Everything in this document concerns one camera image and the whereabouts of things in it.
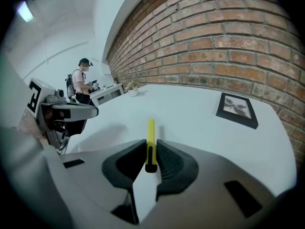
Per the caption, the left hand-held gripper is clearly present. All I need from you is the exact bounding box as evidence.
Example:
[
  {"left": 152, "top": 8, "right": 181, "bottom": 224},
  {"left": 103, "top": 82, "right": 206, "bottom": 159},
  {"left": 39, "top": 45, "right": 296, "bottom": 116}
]
[{"left": 26, "top": 77, "right": 100, "bottom": 153}]

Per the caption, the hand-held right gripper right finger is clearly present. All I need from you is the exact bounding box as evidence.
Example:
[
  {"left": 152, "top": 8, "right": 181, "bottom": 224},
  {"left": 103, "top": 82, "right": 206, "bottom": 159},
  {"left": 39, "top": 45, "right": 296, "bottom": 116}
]
[{"left": 142, "top": 139, "right": 277, "bottom": 229}]

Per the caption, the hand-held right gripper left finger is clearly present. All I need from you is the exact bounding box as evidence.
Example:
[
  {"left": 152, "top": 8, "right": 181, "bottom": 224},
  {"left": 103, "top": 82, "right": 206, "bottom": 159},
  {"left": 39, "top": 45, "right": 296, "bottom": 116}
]
[{"left": 59, "top": 139, "right": 147, "bottom": 225}]

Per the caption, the yellow utility knife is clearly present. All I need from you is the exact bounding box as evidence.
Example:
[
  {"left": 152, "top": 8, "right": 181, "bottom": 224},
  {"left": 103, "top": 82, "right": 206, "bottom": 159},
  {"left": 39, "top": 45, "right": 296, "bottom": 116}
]
[{"left": 144, "top": 118, "right": 158, "bottom": 174}]

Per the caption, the person's left forearm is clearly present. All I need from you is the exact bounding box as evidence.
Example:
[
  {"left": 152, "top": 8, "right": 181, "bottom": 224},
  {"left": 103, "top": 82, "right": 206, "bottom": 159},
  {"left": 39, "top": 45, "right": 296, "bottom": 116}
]
[{"left": 18, "top": 110, "right": 48, "bottom": 145}]

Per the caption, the white cabinet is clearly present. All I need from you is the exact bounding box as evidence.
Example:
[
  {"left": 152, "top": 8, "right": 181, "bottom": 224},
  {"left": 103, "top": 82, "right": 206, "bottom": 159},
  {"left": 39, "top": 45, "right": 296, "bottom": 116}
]
[{"left": 90, "top": 83, "right": 125, "bottom": 107}]

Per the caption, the white vase with dried plant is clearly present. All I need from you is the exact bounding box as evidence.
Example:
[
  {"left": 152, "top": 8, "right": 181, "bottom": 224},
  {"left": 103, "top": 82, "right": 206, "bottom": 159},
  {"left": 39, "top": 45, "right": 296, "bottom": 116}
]
[{"left": 123, "top": 80, "right": 140, "bottom": 98}]

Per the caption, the ceiling light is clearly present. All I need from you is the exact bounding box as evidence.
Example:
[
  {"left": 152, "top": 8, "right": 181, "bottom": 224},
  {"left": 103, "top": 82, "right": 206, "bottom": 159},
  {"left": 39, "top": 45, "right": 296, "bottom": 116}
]
[{"left": 17, "top": 0, "right": 35, "bottom": 23}]

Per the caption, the black picture frame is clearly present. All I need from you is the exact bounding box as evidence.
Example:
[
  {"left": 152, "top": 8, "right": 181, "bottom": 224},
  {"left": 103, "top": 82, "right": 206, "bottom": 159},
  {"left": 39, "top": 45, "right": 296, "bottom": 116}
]
[{"left": 215, "top": 92, "right": 259, "bottom": 130}]

